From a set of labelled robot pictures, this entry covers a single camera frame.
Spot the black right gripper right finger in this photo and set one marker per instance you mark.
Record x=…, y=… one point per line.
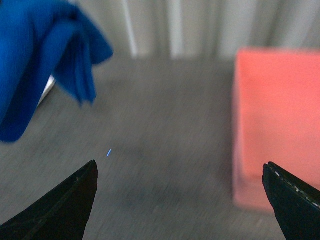
x=295, y=203

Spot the white pleated curtain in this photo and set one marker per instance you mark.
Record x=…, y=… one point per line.
x=204, y=29

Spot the pink plastic bin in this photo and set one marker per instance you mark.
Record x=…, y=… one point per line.
x=275, y=118

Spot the white towel rack stand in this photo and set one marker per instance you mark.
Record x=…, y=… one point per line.
x=49, y=86

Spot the blue microfiber cloth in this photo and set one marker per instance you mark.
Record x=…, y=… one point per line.
x=40, y=39

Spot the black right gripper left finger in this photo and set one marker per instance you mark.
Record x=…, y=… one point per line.
x=61, y=214

